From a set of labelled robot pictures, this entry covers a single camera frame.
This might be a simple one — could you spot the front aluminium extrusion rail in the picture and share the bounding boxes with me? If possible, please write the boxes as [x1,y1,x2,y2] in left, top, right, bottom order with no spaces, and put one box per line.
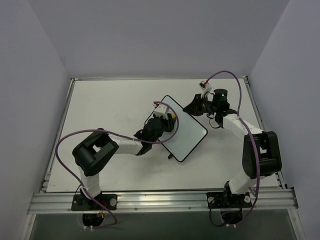
[27,187,298,214]

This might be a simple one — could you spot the aluminium table edge rail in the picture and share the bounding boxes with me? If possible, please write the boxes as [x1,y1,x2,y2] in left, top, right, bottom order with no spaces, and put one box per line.
[243,76,266,130]

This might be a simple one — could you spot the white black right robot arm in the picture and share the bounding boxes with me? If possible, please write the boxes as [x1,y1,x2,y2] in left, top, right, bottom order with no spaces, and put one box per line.
[183,88,282,207]

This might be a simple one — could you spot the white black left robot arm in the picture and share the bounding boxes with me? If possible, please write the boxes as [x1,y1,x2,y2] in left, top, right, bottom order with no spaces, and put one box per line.
[72,113,177,210]

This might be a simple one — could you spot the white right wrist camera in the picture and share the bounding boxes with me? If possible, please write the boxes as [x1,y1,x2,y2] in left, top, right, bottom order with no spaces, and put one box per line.
[198,80,212,98]

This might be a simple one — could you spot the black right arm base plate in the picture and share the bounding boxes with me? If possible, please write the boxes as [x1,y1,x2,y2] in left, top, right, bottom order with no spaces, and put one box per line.
[206,191,252,209]

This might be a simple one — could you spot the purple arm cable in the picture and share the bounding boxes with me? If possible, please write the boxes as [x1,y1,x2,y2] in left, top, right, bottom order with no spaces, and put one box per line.
[55,100,181,229]
[204,70,261,225]

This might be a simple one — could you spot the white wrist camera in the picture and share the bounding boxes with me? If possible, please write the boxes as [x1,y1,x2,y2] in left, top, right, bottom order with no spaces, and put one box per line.
[198,80,212,98]
[153,102,169,120]

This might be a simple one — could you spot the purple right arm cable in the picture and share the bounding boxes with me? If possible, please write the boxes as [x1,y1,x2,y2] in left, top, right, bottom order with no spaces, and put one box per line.
[204,70,261,225]

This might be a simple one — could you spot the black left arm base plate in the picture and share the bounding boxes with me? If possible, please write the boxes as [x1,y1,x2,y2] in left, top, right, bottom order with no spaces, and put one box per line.
[71,192,118,211]

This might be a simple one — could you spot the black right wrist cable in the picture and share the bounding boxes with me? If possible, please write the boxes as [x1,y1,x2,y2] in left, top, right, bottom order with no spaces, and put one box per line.
[206,113,225,129]

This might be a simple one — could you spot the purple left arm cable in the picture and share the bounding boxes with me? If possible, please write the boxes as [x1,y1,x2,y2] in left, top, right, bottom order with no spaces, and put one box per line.
[55,100,181,229]

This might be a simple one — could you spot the small black-framed whiteboard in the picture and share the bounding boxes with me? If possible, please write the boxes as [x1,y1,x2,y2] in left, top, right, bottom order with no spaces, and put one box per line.
[161,95,208,163]

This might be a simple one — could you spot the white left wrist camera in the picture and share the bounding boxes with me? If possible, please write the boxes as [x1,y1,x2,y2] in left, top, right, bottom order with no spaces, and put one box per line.
[153,102,169,120]

